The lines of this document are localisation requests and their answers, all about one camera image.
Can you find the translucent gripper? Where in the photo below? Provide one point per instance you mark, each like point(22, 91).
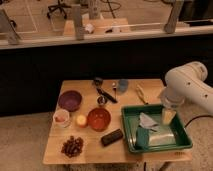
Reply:
point(170, 99)

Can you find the yellow banana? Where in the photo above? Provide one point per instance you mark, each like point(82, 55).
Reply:
point(140, 93)

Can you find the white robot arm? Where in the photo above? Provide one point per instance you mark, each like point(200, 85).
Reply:
point(187, 82)

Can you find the green plastic tray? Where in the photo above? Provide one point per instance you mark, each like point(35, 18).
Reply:
point(159, 138)

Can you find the green sponge block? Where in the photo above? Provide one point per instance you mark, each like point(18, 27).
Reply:
point(142, 138)

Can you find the blue cup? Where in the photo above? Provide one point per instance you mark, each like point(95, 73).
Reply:
point(123, 85)

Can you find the dark brown rectangular block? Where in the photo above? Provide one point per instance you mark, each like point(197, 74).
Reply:
point(111, 137)

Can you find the metal spoon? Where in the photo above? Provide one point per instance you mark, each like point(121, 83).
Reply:
point(114, 87)

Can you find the small metal cup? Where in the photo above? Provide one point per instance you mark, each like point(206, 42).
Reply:
point(101, 100)

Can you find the orange red bowl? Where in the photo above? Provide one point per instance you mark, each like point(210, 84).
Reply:
point(99, 119)

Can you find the small dark round object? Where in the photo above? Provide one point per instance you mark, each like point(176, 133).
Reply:
point(98, 81)

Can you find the yellow round fruit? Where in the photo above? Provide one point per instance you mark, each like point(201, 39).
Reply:
point(81, 121)

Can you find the purple bowl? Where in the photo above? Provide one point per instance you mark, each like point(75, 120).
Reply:
point(70, 100)

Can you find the bunch of brown grapes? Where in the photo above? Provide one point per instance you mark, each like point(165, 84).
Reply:
point(72, 147)

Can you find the white cup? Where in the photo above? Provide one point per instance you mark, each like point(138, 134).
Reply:
point(61, 118)

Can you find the wooden background table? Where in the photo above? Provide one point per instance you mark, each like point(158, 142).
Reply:
point(101, 26)

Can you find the white crumpled paper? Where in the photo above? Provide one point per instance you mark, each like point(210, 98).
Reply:
point(89, 28)

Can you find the black office chair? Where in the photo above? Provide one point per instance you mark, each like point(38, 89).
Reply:
point(59, 6)

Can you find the black handled utensil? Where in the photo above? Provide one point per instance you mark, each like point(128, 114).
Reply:
point(105, 94)

